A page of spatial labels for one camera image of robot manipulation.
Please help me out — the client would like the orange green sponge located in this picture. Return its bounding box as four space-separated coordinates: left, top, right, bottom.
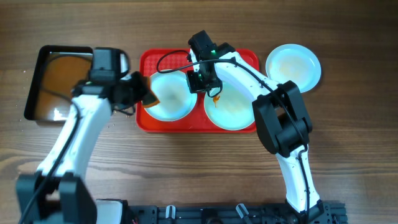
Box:
141 77 160 108

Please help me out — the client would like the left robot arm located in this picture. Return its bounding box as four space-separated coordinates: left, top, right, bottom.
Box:
16 47 150 223

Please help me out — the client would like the light blue plate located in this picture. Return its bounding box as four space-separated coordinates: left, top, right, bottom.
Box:
145 71 198 121
265 44 322 93
204 82 254 131

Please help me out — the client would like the red plastic serving tray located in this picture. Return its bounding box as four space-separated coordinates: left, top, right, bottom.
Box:
136 49 260 133

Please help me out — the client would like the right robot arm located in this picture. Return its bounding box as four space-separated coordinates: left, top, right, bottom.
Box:
187 30 320 215

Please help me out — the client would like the black water tray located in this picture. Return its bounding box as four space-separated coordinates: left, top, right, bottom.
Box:
24 45 93 121

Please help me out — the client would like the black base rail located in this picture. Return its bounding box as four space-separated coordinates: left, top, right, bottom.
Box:
93 198 348 224

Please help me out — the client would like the right black cable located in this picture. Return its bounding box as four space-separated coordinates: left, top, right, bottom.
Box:
155 49 312 218

